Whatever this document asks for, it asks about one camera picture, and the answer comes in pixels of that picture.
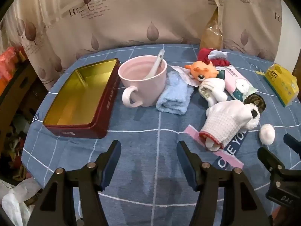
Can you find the white plastic bag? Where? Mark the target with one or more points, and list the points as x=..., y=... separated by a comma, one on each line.
x=16, y=202

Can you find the flower print paper napkin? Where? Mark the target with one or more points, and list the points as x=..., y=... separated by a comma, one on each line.
x=181, y=73

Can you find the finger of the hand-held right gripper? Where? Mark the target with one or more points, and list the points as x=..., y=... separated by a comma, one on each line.
x=270, y=161
x=292, y=142

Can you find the pile of colourful clutter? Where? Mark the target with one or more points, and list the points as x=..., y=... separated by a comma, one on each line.
x=16, y=141

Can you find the pink mug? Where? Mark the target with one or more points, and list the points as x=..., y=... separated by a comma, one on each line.
x=145, y=89

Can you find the white ceramic spoon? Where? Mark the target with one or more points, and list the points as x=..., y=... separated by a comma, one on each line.
x=156, y=63

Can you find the dark red tin box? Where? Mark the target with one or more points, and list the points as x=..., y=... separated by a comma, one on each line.
x=75, y=94

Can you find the pink and green tissue pack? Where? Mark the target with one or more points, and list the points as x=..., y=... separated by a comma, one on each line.
x=237, y=82

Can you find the orange plastic bag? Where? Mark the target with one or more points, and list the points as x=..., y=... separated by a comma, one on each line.
x=10, y=66

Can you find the white fluffy pompom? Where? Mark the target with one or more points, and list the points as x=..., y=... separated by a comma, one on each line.
x=267, y=134

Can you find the red and grey sock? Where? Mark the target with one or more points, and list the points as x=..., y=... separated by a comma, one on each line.
x=204, y=54

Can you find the blue checked bed sheet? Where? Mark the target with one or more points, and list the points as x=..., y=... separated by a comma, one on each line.
x=150, y=134

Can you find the white sock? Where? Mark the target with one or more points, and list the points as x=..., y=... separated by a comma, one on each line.
x=216, y=89

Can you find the dark patterned cloth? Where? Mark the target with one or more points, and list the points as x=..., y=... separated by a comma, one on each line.
x=256, y=101

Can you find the yellow tissue pack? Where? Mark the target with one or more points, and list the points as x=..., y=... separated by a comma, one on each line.
x=279, y=82

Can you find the orange plush toy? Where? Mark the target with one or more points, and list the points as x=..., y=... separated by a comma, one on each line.
x=202, y=69

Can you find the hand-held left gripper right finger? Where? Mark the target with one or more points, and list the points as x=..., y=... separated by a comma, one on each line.
x=187, y=167

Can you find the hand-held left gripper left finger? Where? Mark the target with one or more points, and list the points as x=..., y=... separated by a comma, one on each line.
x=110, y=167

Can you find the light blue folded towel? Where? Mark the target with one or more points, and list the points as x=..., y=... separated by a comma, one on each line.
x=174, y=94

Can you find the beige leaf print curtain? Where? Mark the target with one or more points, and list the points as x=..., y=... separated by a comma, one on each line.
x=141, y=16

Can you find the clear plastic bag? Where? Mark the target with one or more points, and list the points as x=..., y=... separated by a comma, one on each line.
x=211, y=37

